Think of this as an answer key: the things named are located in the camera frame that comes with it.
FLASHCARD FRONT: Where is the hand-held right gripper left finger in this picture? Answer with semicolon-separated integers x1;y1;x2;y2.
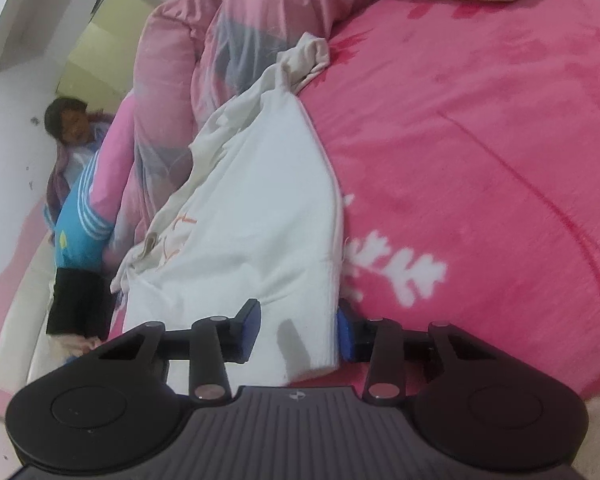
100;298;262;403

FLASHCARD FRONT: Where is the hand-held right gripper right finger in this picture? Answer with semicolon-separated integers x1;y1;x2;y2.
336;308;481;406

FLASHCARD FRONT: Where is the white sweatshirt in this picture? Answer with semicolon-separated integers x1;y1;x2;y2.
111;32;346;381

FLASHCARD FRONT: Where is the black garment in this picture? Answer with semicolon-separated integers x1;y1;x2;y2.
46;267;116;341

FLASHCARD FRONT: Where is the blue pink striped blanket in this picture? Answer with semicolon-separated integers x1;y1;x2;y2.
55;95;136;273

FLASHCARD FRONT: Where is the pink floral bed sheet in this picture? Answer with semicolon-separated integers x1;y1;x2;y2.
300;0;600;396

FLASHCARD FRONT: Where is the pink grey floral quilt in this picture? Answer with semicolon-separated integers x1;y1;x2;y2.
107;0;381;261

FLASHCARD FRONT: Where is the pale yellow wardrobe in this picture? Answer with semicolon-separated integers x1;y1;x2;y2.
55;0;161;121

